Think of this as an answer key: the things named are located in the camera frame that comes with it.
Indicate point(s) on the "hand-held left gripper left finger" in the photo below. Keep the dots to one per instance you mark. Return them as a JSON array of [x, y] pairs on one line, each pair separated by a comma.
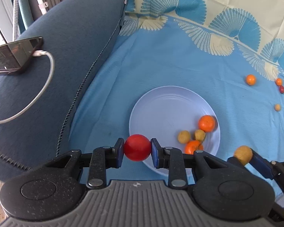
[[119, 152]]

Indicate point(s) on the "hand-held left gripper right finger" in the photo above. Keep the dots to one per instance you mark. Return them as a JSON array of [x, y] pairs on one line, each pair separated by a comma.
[[156, 153]]

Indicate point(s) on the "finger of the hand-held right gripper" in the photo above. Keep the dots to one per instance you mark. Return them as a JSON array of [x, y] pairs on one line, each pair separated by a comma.
[[232, 160], [261, 164]]

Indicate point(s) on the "red cherry tomato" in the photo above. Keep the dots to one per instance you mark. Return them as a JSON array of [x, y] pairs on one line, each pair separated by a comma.
[[137, 147], [282, 89]]

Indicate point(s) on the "small mandarin orange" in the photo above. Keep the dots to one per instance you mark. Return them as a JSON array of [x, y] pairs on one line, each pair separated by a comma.
[[250, 79], [193, 146], [206, 123], [278, 82]]

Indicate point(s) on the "pale blue plate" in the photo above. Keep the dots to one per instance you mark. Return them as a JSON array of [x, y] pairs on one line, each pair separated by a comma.
[[170, 108]]

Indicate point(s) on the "blue cream printed sheet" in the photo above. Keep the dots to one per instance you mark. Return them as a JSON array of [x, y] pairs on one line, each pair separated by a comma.
[[168, 59]]

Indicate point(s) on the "black smartphone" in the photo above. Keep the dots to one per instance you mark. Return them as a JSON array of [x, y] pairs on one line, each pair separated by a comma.
[[11, 54]]

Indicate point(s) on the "teal curtain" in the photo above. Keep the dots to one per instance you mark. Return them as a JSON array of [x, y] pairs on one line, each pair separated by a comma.
[[24, 16]]

